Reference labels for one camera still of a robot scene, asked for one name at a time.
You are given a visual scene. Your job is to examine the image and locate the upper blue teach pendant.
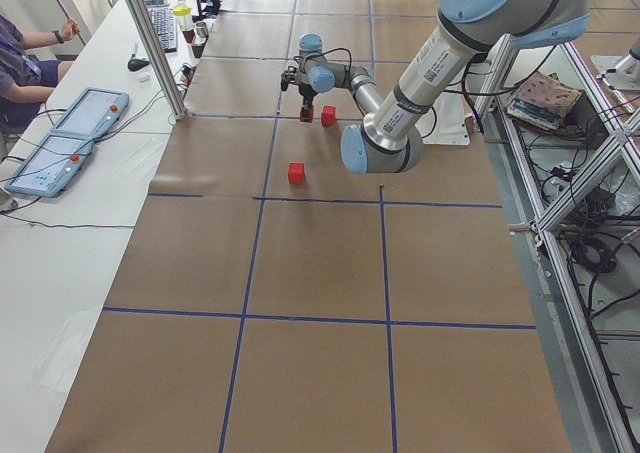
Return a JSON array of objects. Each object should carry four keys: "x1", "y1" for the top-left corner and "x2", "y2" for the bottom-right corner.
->
[{"x1": 51, "y1": 88, "x2": 130, "y2": 139}]

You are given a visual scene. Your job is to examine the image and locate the seated person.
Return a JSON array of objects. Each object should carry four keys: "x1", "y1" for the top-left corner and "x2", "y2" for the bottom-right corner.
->
[{"x1": 1, "y1": 16, "x2": 80, "y2": 129}]

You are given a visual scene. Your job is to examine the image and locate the stack of books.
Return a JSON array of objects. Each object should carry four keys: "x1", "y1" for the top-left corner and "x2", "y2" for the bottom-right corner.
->
[{"x1": 506, "y1": 72, "x2": 582, "y2": 131}]

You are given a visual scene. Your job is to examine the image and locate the lower blue teach pendant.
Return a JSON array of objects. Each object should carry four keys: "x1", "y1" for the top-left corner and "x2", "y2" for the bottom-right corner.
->
[{"x1": 6, "y1": 133, "x2": 95, "y2": 198}]

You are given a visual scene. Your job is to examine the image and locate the metal cup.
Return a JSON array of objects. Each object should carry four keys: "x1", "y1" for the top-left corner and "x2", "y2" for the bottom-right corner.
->
[{"x1": 194, "y1": 21, "x2": 209, "y2": 43}]

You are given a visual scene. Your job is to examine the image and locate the black computer mouse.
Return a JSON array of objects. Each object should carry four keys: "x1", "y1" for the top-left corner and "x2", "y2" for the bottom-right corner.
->
[{"x1": 127, "y1": 58, "x2": 150, "y2": 72}]

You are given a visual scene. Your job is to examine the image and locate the black keyboard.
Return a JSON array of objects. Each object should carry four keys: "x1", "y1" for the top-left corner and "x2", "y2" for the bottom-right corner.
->
[{"x1": 147, "y1": 6, "x2": 178, "y2": 53}]

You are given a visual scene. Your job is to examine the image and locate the blue teach pendant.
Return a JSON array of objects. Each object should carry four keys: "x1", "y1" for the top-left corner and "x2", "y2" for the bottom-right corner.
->
[
  {"x1": 51, "y1": 88, "x2": 130, "y2": 139},
  {"x1": 6, "y1": 133, "x2": 95, "y2": 198}
]

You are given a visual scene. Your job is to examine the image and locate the red block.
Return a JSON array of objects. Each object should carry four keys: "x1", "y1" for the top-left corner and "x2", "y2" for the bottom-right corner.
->
[
  {"x1": 287, "y1": 162, "x2": 306, "y2": 185},
  {"x1": 299, "y1": 106, "x2": 314, "y2": 123},
  {"x1": 321, "y1": 105, "x2": 336, "y2": 127}
]

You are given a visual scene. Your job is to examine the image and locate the white camera pole base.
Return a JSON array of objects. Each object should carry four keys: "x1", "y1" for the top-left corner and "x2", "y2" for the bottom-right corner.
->
[{"x1": 422, "y1": 93, "x2": 470, "y2": 146}]

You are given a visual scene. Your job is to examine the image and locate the yellow lid bottle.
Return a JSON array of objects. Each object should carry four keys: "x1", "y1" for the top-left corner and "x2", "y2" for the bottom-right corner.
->
[{"x1": 173, "y1": 0, "x2": 195, "y2": 44}]

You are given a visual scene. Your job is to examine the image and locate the aluminium frame post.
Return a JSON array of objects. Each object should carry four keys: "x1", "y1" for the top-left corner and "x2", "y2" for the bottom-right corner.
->
[{"x1": 125, "y1": 0, "x2": 187, "y2": 120}]

